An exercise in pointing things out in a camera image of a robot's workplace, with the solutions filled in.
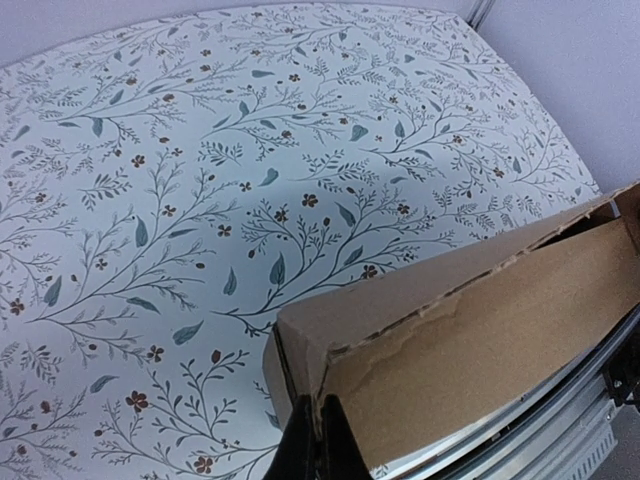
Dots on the brown cardboard box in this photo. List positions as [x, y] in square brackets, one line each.
[417, 354]

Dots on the right aluminium frame post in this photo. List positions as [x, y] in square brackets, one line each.
[479, 12]

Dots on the floral patterned table mat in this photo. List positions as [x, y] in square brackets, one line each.
[168, 187]

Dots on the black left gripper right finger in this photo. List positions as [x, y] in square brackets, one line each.
[340, 456]

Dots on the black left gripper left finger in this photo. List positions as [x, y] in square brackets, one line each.
[295, 456]

